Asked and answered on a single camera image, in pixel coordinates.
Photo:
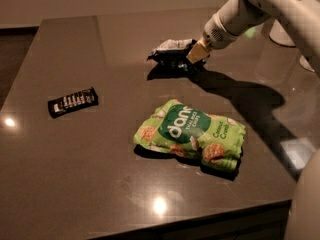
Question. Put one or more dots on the green rice chips bag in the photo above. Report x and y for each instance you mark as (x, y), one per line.
(175, 128)

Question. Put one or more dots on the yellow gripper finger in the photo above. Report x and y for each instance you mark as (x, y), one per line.
(198, 52)

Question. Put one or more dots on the blue chip bag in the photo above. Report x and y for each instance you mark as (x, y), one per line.
(173, 54)

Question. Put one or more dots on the black rxbar chocolate bar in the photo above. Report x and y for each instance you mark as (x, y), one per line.
(73, 102)

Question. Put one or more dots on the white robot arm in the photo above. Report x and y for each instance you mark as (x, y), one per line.
(299, 18)

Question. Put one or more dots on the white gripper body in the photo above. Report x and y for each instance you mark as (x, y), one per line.
(215, 34)

